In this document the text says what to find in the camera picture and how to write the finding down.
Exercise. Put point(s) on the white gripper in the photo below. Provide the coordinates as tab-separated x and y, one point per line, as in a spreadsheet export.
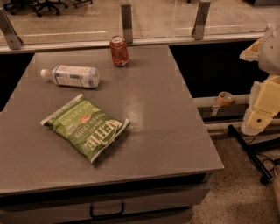
270	55

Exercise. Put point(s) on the red coke can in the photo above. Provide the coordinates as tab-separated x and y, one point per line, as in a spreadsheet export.
119	51

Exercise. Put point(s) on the green jalapeno chip bag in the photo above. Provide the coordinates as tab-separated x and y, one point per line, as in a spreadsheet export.
86	127

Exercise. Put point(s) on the grey cabinet drawer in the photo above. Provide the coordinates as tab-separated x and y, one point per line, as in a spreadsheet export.
168	205

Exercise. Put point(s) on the clear plastic water bottle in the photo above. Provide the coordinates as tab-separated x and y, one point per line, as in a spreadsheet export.
72	76

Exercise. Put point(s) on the black office chair base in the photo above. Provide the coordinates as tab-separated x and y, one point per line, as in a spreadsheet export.
38	5

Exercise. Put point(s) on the right metal bracket post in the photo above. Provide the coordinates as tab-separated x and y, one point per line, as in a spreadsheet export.
201	19

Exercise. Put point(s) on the metal bracket post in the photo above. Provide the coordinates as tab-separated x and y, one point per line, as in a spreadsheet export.
201	19
14	42
127	29

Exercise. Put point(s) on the middle metal bracket post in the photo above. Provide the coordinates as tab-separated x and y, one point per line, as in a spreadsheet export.
127	29

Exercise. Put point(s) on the black drawer handle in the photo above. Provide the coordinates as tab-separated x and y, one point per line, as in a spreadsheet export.
101	211

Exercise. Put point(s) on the left metal bracket post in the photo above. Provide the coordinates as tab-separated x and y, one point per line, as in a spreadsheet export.
14	42

